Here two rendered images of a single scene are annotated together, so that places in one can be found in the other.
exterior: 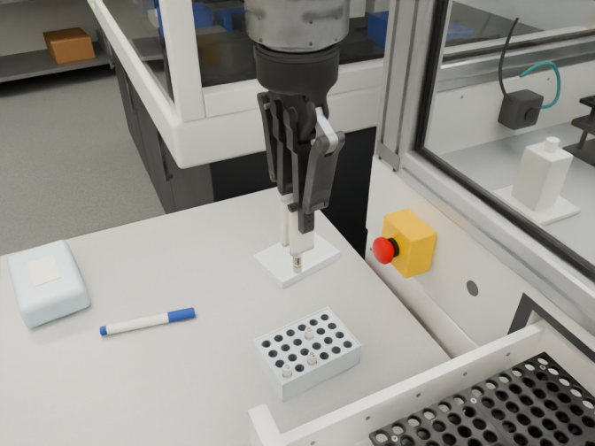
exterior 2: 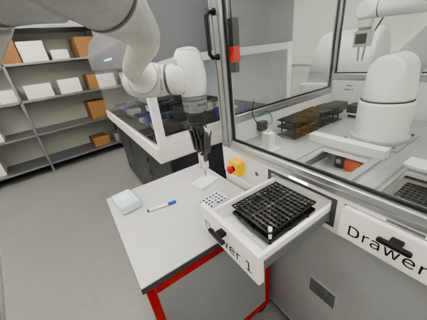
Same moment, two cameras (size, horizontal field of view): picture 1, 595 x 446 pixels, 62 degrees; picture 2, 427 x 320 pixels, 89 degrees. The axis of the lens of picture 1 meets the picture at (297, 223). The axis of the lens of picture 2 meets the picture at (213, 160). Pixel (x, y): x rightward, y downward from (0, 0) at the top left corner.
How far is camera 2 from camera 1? 0.37 m
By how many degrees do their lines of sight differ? 12
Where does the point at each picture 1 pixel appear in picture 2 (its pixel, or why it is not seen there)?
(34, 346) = (126, 219)
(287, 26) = (194, 108)
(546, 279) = (271, 162)
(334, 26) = (204, 106)
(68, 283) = (134, 199)
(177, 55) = (157, 127)
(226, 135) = (175, 150)
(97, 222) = not seen: hidden behind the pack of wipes
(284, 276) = (202, 186)
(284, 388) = not seen: hidden behind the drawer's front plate
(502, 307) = (264, 175)
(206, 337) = (181, 207)
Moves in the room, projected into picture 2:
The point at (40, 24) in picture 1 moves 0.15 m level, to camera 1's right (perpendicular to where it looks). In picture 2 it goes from (87, 133) to (95, 132)
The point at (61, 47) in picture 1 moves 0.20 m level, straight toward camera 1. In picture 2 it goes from (97, 140) to (98, 143)
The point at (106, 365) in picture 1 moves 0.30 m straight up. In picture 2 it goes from (151, 219) to (133, 158)
